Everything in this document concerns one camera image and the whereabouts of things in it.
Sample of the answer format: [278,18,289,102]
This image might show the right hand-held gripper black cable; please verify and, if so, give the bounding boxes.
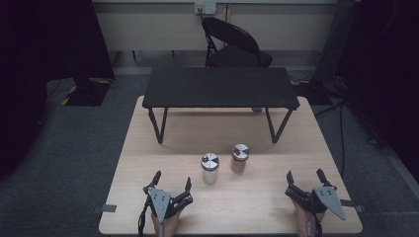
[305,210,324,237]

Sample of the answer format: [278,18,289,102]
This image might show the black folding chair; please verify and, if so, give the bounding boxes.
[201,16,274,69]

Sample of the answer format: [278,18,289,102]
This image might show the hand-held gripper black cable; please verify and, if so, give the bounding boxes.
[305,210,324,237]
[137,193,153,237]

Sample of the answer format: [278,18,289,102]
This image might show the black raised metal shelf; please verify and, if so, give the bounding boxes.
[141,66,301,145]

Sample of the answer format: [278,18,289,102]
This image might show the left hand-held gripper black cable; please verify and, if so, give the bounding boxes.
[137,193,153,237]

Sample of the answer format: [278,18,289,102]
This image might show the grey upright panel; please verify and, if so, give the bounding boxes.
[312,0,360,84]

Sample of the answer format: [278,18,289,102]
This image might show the dark curtain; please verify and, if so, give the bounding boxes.
[0,0,116,180]
[335,0,419,185]

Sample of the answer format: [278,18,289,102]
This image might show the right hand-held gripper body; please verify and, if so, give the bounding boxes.
[285,183,348,222]

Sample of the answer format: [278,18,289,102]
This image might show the grey tape strip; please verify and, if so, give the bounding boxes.
[91,203,118,214]
[339,198,366,213]

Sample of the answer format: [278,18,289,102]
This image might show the person's right hand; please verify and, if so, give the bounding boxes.
[291,198,327,237]

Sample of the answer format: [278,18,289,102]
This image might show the black stand base yellow tape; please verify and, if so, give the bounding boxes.
[60,76,112,108]

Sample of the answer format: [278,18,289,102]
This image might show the glass jar with brown contents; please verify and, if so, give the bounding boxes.
[229,143,251,175]

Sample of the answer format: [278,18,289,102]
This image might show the white wall socket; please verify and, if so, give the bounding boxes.
[194,1,217,16]

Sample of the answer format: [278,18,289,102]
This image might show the black floor cables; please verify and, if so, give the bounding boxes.
[313,98,348,180]

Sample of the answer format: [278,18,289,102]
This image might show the person's left hand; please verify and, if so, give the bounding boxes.
[150,209,183,237]

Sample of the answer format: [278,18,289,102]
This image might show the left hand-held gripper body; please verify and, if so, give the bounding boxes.
[141,187,195,223]

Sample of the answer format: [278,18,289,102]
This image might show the glass jar with white powder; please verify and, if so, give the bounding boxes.
[201,152,220,185]

